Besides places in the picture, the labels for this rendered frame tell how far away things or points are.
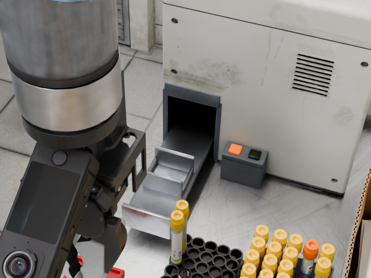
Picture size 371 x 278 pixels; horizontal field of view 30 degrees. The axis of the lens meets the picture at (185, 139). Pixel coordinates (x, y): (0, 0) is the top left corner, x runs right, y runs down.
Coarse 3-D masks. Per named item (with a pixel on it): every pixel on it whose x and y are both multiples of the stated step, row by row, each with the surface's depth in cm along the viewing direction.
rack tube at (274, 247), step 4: (268, 244) 77; (272, 244) 77; (276, 244) 77; (280, 244) 77; (268, 248) 77; (272, 248) 76; (276, 248) 77; (280, 248) 76; (268, 252) 77; (272, 252) 76; (276, 252) 76; (280, 252) 77; (276, 256) 77; (280, 256) 78
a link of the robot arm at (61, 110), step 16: (16, 80) 45; (96, 80) 52; (112, 80) 46; (16, 96) 47; (32, 96) 45; (48, 96) 45; (64, 96) 44; (80, 96) 45; (96, 96) 46; (112, 96) 47; (32, 112) 46; (48, 112) 46; (64, 112) 45; (80, 112) 46; (96, 112) 46; (112, 112) 48; (48, 128) 47; (64, 128) 46; (80, 128) 47
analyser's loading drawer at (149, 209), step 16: (176, 128) 101; (192, 128) 101; (208, 128) 101; (176, 144) 99; (192, 144) 99; (208, 144) 99; (160, 160) 95; (176, 160) 94; (192, 160) 93; (160, 176) 90; (176, 176) 94; (192, 176) 94; (144, 192) 92; (160, 192) 92; (176, 192) 91; (128, 208) 88; (144, 208) 87; (160, 208) 90; (128, 224) 90; (144, 224) 89; (160, 224) 88
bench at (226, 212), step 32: (160, 128) 107; (128, 192) 97; (192, 192) 98; (224, 192) 98; (256, 192) 98; (288, 192) 98; (320, 192) 98; (352, 192) 98; (192, 224) 93; (224, 224) 93; (256, 224) 94; (288, 224) 94; (320, 224) 94; (352, 224) 94; (128, 256) 89; (160, 256) 90
